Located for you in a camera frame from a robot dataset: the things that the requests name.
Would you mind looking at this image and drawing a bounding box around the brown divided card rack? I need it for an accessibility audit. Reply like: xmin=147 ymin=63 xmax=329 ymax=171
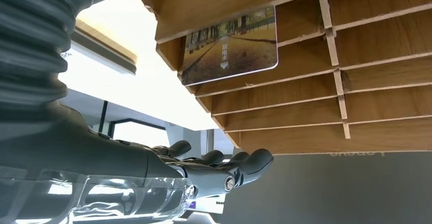
xmin=137 ymin=0 xmax=432 ymax=156

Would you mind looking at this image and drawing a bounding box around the grey Lenovo laptop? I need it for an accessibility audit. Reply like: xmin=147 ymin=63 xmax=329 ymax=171
xmin=188 ymin=150 xmax=432 ymax=224

